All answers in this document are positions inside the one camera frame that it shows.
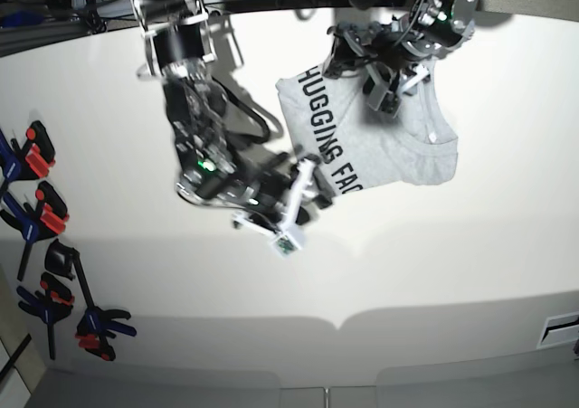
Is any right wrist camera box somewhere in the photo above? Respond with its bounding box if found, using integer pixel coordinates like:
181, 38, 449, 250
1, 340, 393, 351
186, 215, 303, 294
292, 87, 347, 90
270, 232, 303, 258

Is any blue red clamp lower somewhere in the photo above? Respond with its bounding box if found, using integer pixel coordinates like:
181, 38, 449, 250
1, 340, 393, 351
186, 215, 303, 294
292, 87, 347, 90
16, 271, 75, 361

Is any blue red clamp middle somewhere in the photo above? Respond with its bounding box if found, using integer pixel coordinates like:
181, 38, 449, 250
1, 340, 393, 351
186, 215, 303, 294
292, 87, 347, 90
1, 181, 70, 281

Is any grey T-shirt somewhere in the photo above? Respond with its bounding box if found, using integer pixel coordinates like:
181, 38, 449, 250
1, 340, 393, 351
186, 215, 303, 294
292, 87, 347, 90
276, 62, 458, 195

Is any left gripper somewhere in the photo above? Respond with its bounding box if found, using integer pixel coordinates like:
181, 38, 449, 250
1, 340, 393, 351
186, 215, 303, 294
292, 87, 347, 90
322, 21, 430, 117

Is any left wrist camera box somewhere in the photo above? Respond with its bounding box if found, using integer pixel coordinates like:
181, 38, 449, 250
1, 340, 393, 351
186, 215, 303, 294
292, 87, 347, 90
367, 87, 401, 115

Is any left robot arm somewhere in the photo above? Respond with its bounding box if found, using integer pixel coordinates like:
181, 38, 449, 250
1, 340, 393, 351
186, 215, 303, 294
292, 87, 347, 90
322, 0, 479, 118

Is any white label holder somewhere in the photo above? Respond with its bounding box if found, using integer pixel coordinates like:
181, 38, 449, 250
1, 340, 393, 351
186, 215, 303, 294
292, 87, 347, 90
536, 312, 578, 349

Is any blue red clamp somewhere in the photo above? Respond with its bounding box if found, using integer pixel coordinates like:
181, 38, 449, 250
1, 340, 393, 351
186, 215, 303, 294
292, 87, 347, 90
1, 120, 55, 196
1, 181, 70, 281
16, 271, 75, 361

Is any black bar clamp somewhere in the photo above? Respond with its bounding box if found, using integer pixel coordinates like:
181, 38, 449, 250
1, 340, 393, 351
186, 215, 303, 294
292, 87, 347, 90
44, 240, 138, 362

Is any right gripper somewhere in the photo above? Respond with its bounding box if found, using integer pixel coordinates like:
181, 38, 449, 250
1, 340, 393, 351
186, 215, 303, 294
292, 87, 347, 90
233, 157, 335, 239

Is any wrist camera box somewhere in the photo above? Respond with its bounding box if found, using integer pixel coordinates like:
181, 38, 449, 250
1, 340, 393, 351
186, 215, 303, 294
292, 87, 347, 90
367, 87, 401, 115
270, 232, 303, 258

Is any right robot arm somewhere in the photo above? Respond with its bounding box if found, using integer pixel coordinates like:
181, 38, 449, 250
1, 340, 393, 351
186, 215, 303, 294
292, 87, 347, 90
130, 0, 332, 238

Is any blue red clamp top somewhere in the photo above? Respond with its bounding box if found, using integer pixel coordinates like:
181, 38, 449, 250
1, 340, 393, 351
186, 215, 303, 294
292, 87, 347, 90
1, 120, 55, 196

